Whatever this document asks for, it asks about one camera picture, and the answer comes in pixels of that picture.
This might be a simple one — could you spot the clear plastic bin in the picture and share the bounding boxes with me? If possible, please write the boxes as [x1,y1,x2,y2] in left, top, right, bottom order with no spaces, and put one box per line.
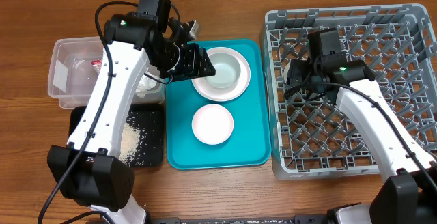
[48,36,165,109]

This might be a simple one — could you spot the black plastic tray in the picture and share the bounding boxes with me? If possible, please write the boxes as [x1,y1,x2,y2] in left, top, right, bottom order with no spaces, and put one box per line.
[68,103,165,168]

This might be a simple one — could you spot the cream plastic cup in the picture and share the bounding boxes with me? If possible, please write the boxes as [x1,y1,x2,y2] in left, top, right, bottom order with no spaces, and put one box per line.
[283,62,290,85]

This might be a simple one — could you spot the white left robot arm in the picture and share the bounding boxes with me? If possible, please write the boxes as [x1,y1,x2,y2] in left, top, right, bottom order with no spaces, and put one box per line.
[47,0,216,223]

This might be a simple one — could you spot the small pink-white dish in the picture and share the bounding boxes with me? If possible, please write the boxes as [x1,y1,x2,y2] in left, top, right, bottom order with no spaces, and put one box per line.
[191,104,234,145]

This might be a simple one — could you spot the teal serving tray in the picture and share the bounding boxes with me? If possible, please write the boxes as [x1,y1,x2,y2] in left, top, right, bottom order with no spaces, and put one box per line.
[165,39,271,170]

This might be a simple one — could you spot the large white plate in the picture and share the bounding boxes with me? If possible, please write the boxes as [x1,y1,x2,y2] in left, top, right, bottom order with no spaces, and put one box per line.
[192,47,251,102]

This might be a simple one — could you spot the white rice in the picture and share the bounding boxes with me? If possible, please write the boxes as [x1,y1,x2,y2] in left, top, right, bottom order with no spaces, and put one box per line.
[117,113,164,168]

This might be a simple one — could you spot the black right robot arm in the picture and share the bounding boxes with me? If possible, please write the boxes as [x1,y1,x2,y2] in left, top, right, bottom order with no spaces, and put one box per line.
[284,29,436,224]

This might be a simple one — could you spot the grey-white bowl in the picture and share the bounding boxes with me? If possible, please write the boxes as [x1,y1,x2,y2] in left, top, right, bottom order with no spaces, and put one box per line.
[205,53,241,89]

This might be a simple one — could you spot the white tissue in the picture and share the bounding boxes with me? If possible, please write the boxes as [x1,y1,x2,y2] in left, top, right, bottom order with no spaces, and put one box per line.
[136,75,158,98]

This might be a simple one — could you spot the grey dishwasher rack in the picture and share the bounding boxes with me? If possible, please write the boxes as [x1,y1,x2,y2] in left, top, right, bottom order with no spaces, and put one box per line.
[260,4,436,180]

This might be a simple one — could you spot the red snack wrapper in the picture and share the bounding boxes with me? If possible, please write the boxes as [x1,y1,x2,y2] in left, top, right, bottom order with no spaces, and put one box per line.
[91,59,102,74]

